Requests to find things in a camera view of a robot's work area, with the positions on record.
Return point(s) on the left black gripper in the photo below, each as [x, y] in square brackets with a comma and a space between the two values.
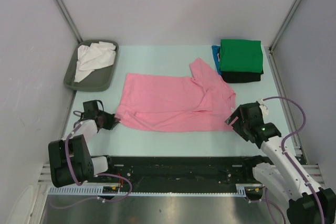
[113, 121]

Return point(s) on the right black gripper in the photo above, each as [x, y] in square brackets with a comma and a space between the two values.
[236, 113]

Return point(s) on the pink t shirt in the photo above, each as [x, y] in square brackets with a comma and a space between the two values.
[201, 102]

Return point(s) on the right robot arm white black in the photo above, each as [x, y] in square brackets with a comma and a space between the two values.
[305, 199]

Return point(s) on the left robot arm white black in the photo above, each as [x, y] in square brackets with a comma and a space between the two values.
[69, 158]

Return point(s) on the black folded t shirt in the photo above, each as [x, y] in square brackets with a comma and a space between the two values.
[241, 77]

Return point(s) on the grey fabric basket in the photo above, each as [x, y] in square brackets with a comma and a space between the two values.
[97, 81]

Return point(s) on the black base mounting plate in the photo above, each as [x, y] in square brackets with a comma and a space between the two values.
[182, 175]

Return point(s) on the green folded t shirt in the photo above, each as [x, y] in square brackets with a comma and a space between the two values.
[240, 55]

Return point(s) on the white t shirt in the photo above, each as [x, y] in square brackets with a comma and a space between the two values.
[94, 57]

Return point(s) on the blue folded t shirt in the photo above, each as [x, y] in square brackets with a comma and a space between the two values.
[216, 57]

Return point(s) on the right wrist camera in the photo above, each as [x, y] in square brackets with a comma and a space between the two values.
[264, 109]

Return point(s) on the left aluminium frame post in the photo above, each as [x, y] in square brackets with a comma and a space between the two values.
[68, 19]

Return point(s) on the aluminium frame post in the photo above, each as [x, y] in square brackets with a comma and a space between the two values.
[289, 16]
[68, 19]

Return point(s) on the right aluminium frame post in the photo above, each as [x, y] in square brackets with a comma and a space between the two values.
[289, 16]

